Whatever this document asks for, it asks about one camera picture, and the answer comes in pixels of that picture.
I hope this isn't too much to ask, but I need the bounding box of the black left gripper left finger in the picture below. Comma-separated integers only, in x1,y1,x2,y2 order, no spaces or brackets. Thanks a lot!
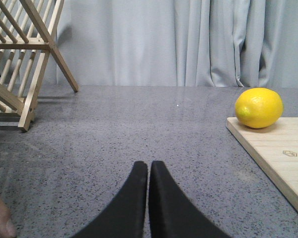
75,161,148,238

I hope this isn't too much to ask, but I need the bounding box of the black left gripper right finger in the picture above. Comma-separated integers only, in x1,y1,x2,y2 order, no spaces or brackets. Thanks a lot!
149,161,229,238

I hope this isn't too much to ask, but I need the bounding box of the wooden dish rack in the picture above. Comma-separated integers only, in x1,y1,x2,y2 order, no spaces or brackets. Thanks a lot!
0,0,78,131

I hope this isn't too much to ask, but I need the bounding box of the grey curtain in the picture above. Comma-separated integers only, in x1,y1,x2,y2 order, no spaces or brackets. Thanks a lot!
57,0,298,88

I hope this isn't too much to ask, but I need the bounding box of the wooden cutting board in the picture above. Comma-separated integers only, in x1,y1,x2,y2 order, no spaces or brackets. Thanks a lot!
226,117,298,212

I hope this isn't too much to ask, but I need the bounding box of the yellow lemon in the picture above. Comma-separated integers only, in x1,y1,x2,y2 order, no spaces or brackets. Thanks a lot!
235,88,284,128

